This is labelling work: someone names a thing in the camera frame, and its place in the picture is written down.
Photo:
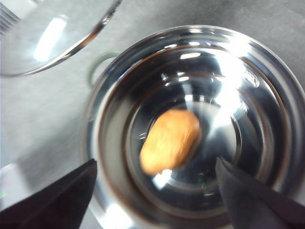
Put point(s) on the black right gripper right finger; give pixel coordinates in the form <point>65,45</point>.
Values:
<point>249,204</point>

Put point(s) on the brown potato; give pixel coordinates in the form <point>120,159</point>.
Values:
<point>170,142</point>

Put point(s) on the glass pot lid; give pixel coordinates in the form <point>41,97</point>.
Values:
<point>36,34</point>

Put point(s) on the green electric steamer pot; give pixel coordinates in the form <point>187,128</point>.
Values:
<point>250,104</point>

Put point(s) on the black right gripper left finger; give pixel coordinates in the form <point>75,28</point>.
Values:
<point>60,205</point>

